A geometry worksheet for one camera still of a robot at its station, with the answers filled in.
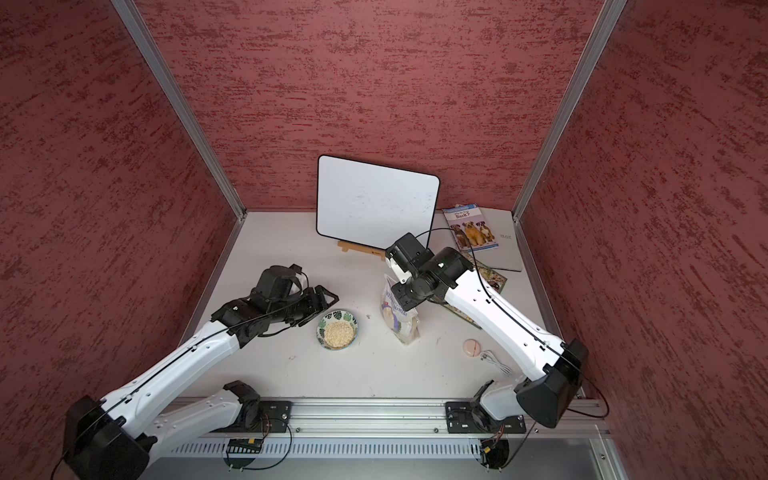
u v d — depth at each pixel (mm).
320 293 705
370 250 1033
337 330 852
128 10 697
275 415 741
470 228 1134
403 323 780
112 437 371
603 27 725
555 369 390
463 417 738
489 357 830
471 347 852
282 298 618
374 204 960
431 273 479
